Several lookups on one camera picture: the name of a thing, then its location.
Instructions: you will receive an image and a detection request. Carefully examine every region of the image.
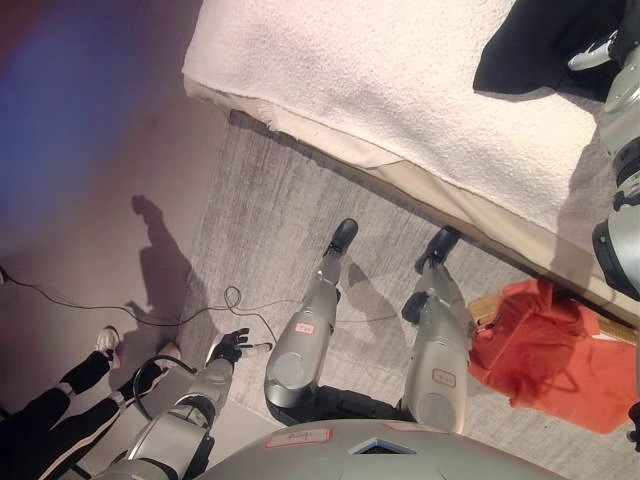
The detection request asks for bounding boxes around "black left robot foot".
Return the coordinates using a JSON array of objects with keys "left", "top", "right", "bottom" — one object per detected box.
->
[{"left": 327, "top": 218, "right": 360, "bottom": 259}]

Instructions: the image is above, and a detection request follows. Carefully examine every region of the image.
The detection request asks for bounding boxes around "low bed with beige base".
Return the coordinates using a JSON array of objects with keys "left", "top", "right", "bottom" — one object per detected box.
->
[{"left": 182, "top": 0, "right": 640, "bottom": 321}]

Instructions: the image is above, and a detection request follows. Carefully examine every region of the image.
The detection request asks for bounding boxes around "white textured blanket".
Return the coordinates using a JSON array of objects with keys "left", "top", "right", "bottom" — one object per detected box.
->
[{"left": 182, "top": 0, "right": 640, "bottom": 236}]

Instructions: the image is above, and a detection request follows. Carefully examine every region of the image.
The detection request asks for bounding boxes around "black right robot foot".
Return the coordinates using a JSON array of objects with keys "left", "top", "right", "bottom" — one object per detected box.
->
[{"left": 414, "top": 226, "right": 460, "bottom": 274}]

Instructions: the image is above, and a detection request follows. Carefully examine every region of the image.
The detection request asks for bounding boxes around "silver right robot leg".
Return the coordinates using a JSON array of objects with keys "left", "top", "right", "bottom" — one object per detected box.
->
[{"left": 399, "top": 259, "right": 476, "bottom": 435}]

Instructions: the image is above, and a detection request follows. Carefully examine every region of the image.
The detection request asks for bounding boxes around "person in black trousers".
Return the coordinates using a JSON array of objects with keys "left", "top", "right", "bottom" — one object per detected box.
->
[{"left": 0, "top": 324, "right": 184, "bottom": 480}]

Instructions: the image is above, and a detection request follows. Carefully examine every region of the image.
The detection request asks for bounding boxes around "thin black floor cable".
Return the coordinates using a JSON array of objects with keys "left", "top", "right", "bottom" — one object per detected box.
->
[{"left": 0, "top": 267, "right": 307, "bottom": 347}]

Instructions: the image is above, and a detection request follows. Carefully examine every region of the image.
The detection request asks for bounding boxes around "black robot foot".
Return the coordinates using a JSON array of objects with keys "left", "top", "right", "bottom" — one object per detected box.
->
[
  {"left": 414, "top": 226, "right": 460, "bottom": 274},
  {"left": 327, "top": 218, "right": 360, "bottom": 259}
]

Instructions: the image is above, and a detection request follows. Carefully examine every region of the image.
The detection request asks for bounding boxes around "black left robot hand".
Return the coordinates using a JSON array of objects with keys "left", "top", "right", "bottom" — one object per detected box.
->
[{"left": 207, "top": 327, "right": 274, "bottom": 364}]

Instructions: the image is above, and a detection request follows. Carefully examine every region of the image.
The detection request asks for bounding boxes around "silver robot leg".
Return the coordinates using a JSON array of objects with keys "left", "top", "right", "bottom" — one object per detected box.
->
[
  {"left": 263, "top": 249, "right": 347, "bottom": 410},
  {"left": 399, "top": 259, "right": 476, "bottom": 435}
]

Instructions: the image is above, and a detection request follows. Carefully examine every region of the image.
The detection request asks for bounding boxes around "silver left robot leg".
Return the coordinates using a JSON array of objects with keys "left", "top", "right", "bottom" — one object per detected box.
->
[{"left": 263, "top": 249, "right": 347, "bottom": 410}]

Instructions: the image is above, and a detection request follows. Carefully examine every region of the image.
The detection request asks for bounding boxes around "black garment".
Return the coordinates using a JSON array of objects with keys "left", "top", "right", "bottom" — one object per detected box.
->
[{"left": 473, "top": 0, "right": 640, "bottom": 99}]

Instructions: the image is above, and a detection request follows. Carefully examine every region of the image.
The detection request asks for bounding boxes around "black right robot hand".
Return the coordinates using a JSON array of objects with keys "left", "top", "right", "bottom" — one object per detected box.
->
[{"left": 567, "top": 0, "right": 640, "bottom": 72}]

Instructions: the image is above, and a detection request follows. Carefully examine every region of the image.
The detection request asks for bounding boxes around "orange shirt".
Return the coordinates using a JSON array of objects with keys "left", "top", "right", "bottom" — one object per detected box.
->
[{"left": 467, "top": 279, "right": 637, "bottom": 437}]

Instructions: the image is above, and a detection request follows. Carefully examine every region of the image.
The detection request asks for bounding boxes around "grey robot torso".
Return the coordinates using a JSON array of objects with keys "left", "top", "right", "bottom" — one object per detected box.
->
[{"left": 199, "top": 417, "right": 640, "bottom": 480}]

